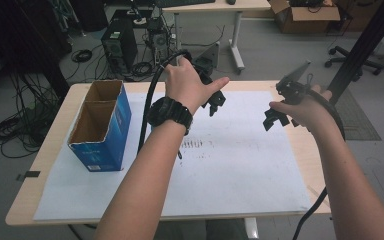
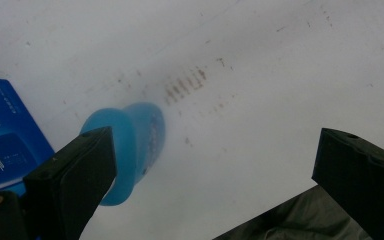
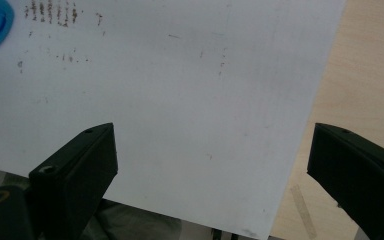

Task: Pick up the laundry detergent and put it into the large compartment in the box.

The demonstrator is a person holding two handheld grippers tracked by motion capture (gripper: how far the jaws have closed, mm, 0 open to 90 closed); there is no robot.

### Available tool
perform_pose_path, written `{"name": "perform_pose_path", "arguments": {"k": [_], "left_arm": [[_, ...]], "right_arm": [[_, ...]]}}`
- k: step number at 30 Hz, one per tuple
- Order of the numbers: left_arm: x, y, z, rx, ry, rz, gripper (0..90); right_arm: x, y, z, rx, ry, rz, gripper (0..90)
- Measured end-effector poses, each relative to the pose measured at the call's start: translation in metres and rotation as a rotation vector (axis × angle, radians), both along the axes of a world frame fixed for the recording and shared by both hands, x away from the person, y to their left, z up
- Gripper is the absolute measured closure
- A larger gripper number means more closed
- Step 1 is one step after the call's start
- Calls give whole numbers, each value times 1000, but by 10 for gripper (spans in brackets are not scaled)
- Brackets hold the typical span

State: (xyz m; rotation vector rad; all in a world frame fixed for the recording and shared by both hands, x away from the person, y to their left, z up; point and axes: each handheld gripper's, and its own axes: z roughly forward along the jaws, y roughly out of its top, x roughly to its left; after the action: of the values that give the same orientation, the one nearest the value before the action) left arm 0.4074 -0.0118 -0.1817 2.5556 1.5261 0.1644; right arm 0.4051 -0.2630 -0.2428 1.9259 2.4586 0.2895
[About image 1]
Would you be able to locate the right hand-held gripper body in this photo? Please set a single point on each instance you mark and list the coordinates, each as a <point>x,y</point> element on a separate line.
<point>291,87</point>

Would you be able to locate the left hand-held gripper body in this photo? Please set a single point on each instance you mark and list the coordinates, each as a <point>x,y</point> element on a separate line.
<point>207,59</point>

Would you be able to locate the person's right hand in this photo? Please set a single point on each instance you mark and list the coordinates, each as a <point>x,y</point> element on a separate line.
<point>308,111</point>

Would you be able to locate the person's left hand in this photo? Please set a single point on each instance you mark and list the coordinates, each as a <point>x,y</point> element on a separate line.
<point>184,85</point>

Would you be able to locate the black wrist watch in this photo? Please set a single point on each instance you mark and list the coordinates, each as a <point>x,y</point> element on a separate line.
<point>168,111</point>

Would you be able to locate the white paper sheet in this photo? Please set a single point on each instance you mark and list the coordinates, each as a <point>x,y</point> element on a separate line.
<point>240,160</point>

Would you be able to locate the grey computer tower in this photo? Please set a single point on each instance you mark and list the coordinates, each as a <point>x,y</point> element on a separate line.
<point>158,38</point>

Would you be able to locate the white desk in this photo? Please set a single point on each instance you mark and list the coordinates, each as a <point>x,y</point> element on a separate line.
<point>220,6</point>

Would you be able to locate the black office chair base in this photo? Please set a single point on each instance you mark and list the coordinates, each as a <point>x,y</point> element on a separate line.
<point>343,59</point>

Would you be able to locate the black keyboard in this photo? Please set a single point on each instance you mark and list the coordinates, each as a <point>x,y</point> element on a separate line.
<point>183,2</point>

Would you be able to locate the black computer mouse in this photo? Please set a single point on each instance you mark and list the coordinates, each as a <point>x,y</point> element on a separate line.
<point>231,1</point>

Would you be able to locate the brown cardboard box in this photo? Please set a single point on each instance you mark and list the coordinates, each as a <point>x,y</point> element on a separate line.
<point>305,18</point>

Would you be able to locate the grey floor mat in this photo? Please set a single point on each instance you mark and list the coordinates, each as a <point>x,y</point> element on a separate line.
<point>358,120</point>

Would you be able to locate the black metal stand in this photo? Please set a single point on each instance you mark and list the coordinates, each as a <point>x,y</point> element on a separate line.
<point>363,46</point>

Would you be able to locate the black computer tower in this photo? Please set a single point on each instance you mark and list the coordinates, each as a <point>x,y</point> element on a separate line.
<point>118,43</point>

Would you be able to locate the blue cardboard box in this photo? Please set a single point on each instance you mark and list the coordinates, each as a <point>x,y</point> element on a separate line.
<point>111,133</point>

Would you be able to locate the white table leg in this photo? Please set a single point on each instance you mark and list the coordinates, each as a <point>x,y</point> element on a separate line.
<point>251,229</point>

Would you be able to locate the light wooden table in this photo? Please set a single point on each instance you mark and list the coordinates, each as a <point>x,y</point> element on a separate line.
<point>46,160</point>

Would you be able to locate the black tape strip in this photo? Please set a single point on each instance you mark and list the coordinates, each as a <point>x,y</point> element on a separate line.
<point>30,174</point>

